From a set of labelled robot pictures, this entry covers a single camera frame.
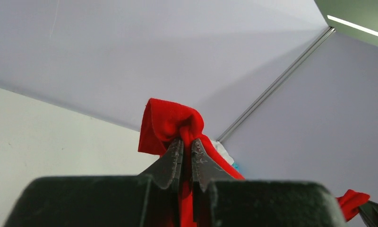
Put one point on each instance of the red t shirt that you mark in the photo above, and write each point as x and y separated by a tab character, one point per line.
163	122

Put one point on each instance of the white t shirt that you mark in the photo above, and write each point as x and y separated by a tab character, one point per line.
223	152

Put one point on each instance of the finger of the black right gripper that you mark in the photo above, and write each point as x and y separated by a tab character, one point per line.
369	213

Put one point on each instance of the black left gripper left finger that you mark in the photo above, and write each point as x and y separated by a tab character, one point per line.
149	199

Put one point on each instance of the light blue t shirt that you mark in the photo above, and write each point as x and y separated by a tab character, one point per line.
236	167

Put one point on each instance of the aluminium frame rail right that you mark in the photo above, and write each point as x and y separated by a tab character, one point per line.
286	74

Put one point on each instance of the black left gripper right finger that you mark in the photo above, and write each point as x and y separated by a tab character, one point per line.
219	200

